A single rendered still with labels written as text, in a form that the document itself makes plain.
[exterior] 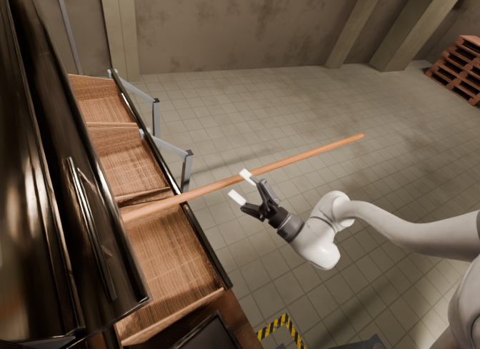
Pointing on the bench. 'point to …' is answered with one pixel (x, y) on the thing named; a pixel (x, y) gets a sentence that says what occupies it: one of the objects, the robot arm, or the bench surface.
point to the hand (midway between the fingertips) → (237, 183)
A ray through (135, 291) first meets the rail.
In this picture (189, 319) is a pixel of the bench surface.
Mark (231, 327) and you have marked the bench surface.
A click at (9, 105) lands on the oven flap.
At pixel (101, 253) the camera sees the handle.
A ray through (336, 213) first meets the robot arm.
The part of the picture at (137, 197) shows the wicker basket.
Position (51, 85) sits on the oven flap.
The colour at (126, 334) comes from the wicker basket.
